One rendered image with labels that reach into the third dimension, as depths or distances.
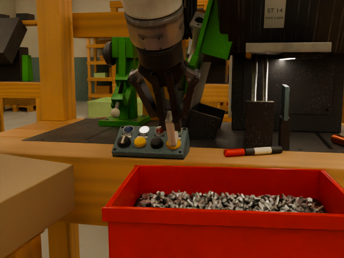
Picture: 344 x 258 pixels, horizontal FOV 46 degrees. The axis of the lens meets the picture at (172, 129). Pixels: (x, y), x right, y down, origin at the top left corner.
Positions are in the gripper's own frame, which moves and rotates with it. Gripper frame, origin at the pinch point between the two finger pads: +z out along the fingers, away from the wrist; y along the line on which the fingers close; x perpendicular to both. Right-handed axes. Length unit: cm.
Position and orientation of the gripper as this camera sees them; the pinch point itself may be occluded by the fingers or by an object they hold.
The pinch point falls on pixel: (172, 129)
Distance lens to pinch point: 80.0
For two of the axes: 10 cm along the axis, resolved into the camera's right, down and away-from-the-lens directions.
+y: 9.8, 0.3, -1.9
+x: 1.5, -6.9, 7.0
